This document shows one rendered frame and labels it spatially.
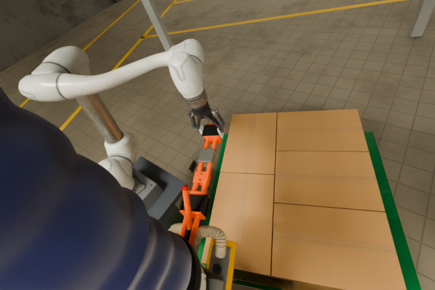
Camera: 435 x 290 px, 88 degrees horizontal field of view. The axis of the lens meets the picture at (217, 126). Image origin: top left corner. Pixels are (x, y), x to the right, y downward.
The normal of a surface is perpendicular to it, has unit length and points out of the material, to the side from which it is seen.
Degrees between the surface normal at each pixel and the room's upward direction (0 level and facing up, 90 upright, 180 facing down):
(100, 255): 95
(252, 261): 0
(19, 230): 106
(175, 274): 76
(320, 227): 0
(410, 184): 0
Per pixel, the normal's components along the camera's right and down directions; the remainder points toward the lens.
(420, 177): -0.26, -0.65
